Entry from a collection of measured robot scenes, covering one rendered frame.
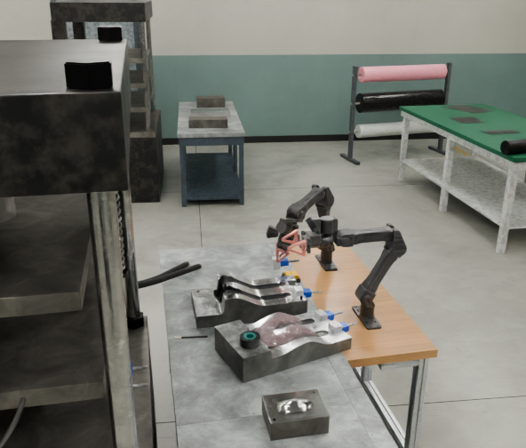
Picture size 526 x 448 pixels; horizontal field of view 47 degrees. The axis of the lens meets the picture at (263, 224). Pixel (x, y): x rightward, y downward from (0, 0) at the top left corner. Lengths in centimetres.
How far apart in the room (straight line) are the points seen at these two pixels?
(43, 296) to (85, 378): 26
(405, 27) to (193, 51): 314
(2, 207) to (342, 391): 134
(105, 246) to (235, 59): 783
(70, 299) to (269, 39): 786
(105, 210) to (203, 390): 117
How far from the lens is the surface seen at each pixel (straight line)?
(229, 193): 659
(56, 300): 146
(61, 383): 159
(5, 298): 147
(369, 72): 818
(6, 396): 161
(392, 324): 278
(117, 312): 140
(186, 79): 907
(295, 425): 209
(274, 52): 911
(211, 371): 242
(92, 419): 187
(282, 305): 270
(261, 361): 234
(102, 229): 132
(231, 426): 216
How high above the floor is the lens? 219
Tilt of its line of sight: 21 degrees down
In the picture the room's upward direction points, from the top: straight up
